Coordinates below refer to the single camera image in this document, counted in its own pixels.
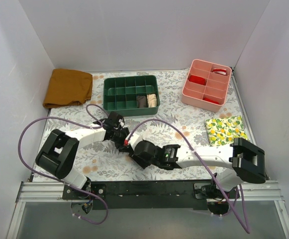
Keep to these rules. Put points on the green divided organizer box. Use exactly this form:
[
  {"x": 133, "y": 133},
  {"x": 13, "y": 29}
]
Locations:
[{"x": 119, "y": 94}]

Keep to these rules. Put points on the floral patterned table mat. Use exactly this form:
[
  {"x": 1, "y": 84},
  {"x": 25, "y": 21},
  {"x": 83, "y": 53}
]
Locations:
[{"x": 174, "y": 123}]

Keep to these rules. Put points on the red white rolled cloth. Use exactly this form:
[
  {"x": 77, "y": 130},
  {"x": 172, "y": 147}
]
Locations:
[{"x": 220, "y": 71}]

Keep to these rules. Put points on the lemon print folded cloth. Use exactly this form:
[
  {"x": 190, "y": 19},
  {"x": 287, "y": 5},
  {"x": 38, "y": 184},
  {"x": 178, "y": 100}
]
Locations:
[{"x": 222, "y": 131}]

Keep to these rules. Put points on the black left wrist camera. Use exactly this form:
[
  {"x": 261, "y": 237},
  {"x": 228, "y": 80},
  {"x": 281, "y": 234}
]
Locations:
[{"x": 114, "y": 121}]

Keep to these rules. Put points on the beige rolled underwear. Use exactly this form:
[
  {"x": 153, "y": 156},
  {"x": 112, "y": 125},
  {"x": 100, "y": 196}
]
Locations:
[{"x": 152, "y": 100}]

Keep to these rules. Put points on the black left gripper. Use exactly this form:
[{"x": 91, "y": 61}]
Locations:
[{"x": 121, "y": 142}]

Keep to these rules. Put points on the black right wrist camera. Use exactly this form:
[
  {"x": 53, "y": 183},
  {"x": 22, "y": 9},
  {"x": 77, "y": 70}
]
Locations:
[{"x": 143, "y": 150}]

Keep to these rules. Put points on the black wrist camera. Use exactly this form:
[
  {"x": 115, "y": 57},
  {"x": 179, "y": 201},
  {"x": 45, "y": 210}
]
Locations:
[
  {"x": 114, "y": 121},
  {"x": 143, "y": 150}
]

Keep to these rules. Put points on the grey rolled underwear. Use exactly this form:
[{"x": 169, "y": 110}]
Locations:
[{"x": 141, "y": 102}]

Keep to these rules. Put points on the aluminium frame rail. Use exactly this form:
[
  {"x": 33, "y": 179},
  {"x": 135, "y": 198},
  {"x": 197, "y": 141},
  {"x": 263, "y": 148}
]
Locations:
[{"x": 147, "y": 210}]

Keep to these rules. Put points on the brown folded cloth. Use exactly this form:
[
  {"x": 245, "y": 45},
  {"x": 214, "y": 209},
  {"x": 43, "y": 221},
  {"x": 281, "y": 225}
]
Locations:
[{"x": 68, "y": 88}]

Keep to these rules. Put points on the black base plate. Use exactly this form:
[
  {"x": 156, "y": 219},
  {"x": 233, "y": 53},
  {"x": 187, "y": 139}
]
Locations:
[{"x": 163, "y": 194}]

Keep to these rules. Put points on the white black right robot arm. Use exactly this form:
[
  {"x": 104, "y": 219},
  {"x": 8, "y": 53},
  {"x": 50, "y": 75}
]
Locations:
[{"x": 242, "y": 160}]

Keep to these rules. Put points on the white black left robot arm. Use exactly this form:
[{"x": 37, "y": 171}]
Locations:
[{"x": 58, "y": 153}]

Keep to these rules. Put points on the red cloth front compartment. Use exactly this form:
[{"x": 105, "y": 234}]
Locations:
[{"x": 211, "y": 101}]

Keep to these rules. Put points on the pink divided organizer box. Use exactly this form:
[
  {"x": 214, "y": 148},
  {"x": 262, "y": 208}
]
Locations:
[{"x": 216, "y": 87}]

